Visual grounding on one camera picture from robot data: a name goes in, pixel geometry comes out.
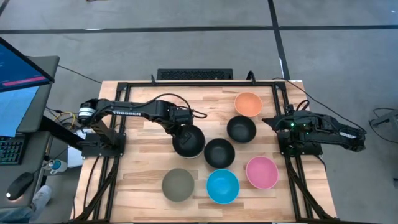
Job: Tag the olive grey bowl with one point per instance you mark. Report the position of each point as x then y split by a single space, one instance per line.
178 185

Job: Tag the pink bowl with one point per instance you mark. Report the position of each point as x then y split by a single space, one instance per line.
262 172

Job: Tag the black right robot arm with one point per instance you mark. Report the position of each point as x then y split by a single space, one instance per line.
342 137

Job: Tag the blue bowl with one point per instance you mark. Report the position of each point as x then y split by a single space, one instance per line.
223 186

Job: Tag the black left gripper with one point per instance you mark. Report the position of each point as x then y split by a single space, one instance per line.
180 129

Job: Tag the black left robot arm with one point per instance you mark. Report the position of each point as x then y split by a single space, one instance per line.
130 112

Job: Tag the orange bowl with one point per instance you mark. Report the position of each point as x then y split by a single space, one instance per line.
248 104

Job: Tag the grey computer desk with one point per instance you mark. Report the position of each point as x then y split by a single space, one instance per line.
40 102

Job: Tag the black aluminium table frame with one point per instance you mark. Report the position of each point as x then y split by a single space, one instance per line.
202 84

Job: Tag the light blue monitor screen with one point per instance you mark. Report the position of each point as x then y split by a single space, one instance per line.
15 109

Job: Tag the white bottle with blue cap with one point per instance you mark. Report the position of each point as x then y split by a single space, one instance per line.
59 165

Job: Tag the person's shoe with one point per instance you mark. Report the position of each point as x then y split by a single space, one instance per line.
42 197

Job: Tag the black keyboard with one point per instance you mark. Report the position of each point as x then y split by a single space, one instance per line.
11 151

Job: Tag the dark blue monitor screen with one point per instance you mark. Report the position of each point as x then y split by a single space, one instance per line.
18 68

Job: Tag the person's leg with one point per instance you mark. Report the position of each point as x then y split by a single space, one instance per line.
15 214

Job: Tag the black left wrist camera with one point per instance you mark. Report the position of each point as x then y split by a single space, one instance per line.
185 115

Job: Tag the black desk support beam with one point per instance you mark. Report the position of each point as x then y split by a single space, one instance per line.
59 130

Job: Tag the black computer mouse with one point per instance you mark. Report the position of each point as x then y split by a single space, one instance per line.
20 185

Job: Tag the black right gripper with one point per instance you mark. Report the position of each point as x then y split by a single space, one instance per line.
286 124

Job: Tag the black bowl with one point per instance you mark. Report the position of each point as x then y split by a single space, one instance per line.
196 146
241 129
219 153

